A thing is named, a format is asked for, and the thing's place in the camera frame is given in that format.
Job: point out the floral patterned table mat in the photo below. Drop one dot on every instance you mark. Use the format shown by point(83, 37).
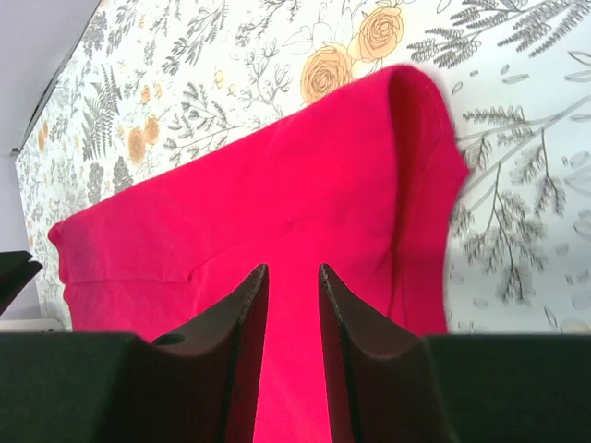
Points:
point(152, 85)

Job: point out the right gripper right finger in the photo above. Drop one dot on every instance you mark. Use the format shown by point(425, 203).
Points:
point(385, 384)

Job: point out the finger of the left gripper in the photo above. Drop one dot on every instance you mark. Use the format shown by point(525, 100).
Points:
point(18, 270)

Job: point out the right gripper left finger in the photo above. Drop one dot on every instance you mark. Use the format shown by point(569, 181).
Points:
point(197, 383)

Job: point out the red t shirt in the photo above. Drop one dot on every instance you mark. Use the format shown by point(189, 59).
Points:
point(363, 180)

